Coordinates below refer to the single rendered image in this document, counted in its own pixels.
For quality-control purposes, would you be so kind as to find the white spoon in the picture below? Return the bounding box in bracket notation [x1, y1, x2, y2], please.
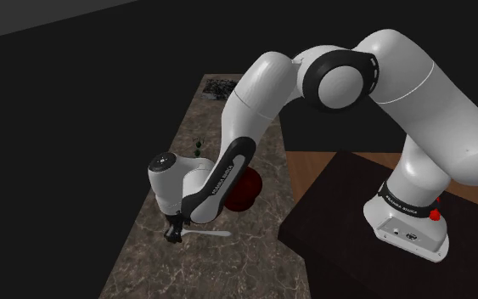
[180, 228, 233, 239]

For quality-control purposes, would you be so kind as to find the dark red bowl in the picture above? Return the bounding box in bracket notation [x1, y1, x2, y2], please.
[222, 166, 263, 212]

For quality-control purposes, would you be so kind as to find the dark speckled mat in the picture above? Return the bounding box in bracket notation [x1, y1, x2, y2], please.
[200, 78, 239, 102]

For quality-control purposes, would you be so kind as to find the dark robot stand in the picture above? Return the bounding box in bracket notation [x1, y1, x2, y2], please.
[278, 149, 478, 299]

